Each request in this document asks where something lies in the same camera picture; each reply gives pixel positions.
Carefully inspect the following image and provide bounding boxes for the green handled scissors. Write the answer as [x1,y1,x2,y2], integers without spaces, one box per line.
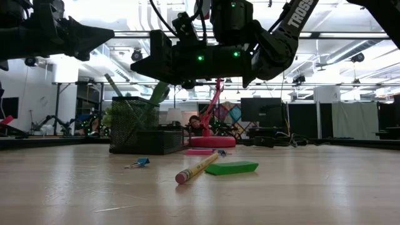
[142,80,172,126]

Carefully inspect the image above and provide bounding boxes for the black lamp cable with switch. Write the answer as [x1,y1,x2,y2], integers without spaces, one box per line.
[246,131,332,148]

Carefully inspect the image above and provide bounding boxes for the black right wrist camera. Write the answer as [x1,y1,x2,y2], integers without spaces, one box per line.
[173,12,201,48]

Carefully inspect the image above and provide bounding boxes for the black wall screen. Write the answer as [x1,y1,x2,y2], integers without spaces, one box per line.
[0,96,19,119]

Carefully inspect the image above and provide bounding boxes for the green artificial plant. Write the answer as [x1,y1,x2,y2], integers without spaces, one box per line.
[101,92,132,138]

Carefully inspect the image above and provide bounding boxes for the person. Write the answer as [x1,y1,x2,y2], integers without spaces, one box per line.
[88,115,104,136]
[187,114,207,138]

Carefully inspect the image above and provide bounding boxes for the yellow pencil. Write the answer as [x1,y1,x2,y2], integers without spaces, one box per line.
[174,152,220,185]

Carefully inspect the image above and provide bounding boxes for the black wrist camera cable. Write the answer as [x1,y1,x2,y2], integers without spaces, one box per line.
[148,0,209,43]

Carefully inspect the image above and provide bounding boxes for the pink eraser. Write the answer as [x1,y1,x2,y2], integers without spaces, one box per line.
[184,148,215,156]

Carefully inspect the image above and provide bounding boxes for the red desk lamp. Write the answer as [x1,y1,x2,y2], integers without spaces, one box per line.
[189,0,237,149]

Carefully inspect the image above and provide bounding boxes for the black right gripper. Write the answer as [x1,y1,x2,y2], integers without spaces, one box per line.
[131,29,228,90]

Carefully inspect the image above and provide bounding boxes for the teal pencil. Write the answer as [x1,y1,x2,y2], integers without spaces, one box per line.
[104,73,126,99]

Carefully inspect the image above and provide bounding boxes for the green eraser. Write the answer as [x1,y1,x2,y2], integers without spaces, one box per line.
[204,161,259,176]

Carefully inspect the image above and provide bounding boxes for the grey green curtain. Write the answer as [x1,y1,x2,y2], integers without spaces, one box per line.
[331,101,379,141]

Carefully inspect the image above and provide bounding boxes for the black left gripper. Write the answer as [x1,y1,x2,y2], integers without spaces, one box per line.
[32,0,115,62]

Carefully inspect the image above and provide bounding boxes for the colourful patterned quilt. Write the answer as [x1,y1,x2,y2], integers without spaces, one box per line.
[215,102,243,132]

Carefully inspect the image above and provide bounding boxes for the white lampshade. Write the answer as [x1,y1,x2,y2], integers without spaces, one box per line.
[165,107,184,123]

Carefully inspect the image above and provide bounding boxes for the black computer monitor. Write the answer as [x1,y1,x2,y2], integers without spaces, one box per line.
[240,97,284,123]

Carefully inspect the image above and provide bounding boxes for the black partition panel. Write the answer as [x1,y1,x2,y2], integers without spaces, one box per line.
[287,102,333,139]

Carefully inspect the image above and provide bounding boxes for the red flat object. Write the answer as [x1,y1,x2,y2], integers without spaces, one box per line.
[0,114,15,126]

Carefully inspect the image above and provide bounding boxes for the black mesh desk organizer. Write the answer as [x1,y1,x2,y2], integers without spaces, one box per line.
[108,96,185,156]

